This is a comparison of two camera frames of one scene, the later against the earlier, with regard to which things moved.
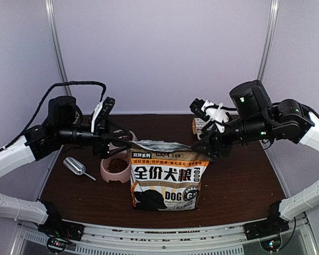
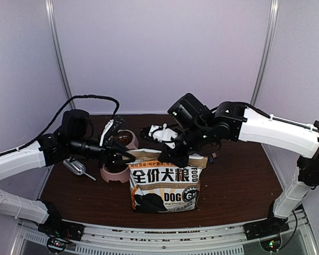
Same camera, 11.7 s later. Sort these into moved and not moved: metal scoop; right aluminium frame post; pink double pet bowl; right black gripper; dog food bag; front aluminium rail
Moved: dog food bag; right black gripper
Not moved: metal scoop; pink double pet bowl; right aluminium frame post; front aluminium rail
